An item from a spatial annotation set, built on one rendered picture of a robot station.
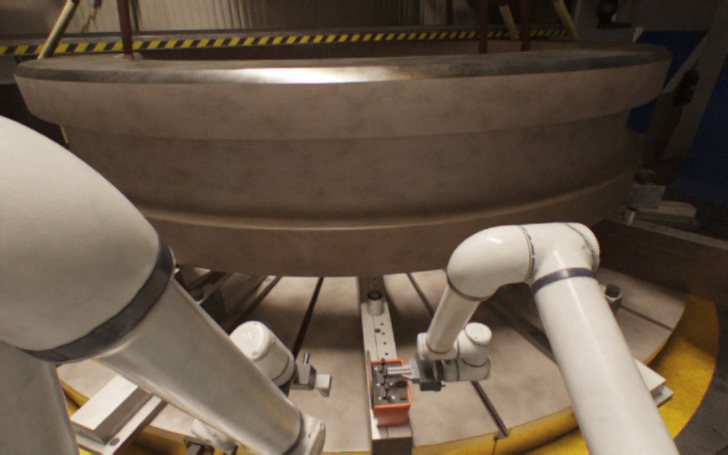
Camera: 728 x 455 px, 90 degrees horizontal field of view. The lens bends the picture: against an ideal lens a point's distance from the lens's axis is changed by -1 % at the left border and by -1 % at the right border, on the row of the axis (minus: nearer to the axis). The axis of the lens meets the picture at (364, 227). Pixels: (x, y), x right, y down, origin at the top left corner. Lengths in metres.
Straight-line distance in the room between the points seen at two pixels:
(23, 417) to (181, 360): 0.15
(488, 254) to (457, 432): 1.27
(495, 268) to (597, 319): 0.19
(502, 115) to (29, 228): 1.58
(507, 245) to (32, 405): 0.71
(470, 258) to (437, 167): 1.02
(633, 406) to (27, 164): 0.75
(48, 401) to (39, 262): 0.24
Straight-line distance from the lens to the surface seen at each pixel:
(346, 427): 1.91
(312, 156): 1.67
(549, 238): 0.81
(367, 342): 1.70
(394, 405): 1.35
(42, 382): 0.48
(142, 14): 4.43
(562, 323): 0.76
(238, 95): 1.56
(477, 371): 1.38
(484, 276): 0.78
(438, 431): 1.91
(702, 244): 3.13
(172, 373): 0.39
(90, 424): 2.10
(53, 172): 0.29
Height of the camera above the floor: 1.90
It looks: 28 degrees down
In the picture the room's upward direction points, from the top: 1 degrees counter-clockwise
